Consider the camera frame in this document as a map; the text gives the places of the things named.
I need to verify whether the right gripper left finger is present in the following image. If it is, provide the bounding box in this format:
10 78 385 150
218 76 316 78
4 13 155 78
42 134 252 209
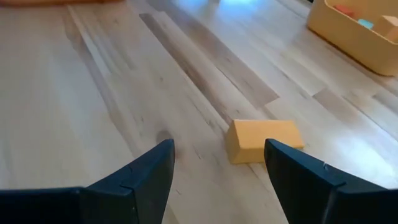
0 138 176 224

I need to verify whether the yellow plastic bin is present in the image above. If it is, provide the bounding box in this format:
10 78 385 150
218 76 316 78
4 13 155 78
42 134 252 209
307 0 398 77

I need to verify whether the small teal block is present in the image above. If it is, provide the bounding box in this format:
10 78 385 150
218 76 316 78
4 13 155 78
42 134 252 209
356 18 375 30

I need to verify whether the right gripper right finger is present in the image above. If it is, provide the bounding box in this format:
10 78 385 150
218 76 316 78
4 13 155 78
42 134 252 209
264 138 398 224

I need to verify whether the medium orange-yellow block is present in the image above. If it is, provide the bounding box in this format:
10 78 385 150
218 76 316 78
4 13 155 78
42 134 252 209
225 119 305 165

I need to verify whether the small orange-red block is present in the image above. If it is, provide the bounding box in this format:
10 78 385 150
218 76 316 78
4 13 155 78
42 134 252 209
333 4 356 19

